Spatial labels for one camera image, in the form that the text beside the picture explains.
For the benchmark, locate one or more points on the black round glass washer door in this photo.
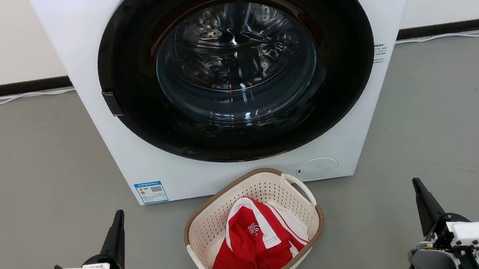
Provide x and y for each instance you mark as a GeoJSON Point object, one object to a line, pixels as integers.
{"type": "Point", "coordinates": [135, 117]}

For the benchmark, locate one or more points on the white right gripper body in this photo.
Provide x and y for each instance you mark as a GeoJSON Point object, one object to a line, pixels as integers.
{"type": "Point", "coordinates": [478, 235]}

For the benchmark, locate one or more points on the printed warning text sticker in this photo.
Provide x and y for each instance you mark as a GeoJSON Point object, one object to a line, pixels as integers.
{"type": "Point", "coordinates": [379, 53]}

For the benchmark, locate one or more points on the white front-load washing machine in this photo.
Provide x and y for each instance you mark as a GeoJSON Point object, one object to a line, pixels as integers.
{"type": "Point", "coordinates": [88, 56]}

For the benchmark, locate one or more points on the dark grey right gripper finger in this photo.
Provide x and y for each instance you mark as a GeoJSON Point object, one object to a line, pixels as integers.
{"type": "Point", "coordinates": [428, 209]}

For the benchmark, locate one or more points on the blue energy label sticker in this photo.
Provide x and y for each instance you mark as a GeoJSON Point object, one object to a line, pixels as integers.
{"type": "Point", "coordinates": [151, 192]}

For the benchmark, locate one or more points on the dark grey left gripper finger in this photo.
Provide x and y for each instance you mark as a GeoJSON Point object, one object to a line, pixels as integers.
{"type": "Point", "coordinates": [116, 240]}

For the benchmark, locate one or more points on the red and white garment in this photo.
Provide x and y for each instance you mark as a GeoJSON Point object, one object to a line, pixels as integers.
{"type": "Point", "coordinates": [253, 253]}

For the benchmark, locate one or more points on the round white filter cover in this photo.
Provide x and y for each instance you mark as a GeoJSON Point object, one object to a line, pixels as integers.
{"type": "Point", "coordinates": [317, 169]}

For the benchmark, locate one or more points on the cream perforated laundry basket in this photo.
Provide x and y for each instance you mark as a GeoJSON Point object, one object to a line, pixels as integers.
{"type": "Point", "coordinates": [212, 226]}

